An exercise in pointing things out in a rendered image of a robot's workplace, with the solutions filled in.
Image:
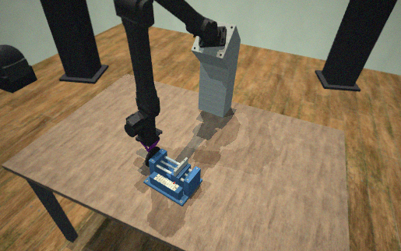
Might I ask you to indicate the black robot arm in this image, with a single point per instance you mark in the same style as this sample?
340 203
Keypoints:
210 35

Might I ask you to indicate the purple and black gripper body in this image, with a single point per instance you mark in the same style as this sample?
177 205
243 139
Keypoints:
151 135

